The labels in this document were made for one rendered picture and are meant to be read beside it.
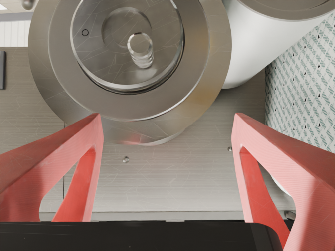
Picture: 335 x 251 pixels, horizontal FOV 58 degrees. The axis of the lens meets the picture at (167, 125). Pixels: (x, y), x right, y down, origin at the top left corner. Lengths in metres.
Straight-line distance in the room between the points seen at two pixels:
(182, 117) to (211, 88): 0.03
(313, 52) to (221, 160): 0.27
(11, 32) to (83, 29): 3.27
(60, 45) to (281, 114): 0.29
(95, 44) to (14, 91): 0.42
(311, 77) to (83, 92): 0.23
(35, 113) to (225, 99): 0.34
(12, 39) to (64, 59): 3.22
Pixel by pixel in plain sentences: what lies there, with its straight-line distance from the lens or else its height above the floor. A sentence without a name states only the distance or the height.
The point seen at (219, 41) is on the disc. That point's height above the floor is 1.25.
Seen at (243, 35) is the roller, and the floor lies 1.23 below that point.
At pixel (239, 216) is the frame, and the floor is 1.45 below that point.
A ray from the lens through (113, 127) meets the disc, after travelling 0.22.
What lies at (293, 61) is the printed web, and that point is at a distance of 0.40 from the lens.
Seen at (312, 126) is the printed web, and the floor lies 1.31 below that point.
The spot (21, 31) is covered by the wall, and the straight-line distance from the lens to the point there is 3.43.
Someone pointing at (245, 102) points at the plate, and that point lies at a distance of 0.57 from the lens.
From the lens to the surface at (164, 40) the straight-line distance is 0.21.
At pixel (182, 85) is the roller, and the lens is 0.21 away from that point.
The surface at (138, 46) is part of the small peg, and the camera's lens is 0.18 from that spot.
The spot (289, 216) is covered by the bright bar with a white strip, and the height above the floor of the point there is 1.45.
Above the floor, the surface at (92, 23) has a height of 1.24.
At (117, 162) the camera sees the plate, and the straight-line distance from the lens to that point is 0.55.
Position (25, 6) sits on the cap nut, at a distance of 0.64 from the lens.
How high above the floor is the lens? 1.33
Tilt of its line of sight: 4 degrees down
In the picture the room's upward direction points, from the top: 180 degrees clockwise
